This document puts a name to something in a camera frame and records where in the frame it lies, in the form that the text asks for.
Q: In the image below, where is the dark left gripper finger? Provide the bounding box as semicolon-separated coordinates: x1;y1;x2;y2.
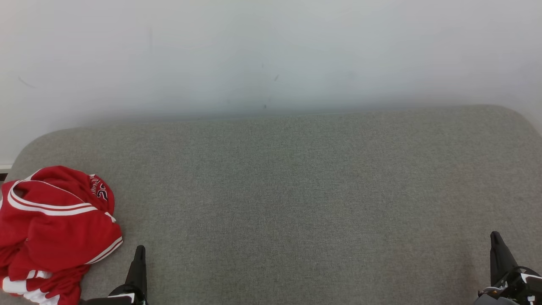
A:
125;245;148;297

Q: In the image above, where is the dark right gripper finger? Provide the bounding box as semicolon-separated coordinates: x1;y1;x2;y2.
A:
490;231;519;287

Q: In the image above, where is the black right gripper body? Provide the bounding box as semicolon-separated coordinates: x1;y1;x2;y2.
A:
478;266;542;305

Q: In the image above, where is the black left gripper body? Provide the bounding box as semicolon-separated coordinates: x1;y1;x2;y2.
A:
80;285;149;305

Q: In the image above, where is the red numbered jersey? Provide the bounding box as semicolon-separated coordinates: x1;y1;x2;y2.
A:
0;165;116;305

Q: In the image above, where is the grey fabric sofa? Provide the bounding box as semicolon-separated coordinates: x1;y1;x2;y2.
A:
0;105;542;305

